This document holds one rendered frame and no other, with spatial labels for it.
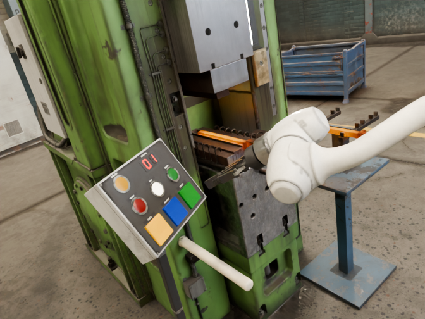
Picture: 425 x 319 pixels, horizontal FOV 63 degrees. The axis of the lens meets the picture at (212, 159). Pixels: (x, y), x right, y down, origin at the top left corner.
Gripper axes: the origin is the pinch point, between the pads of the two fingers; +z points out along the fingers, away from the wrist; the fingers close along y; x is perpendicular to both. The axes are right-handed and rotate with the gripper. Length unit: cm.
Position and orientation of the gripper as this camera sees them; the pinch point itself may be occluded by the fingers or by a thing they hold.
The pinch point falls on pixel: (214, 180)
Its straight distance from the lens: 115.2
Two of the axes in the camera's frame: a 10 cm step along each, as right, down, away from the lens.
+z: -6.8, 4.3, 6.0
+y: 4.2, -4.4, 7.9
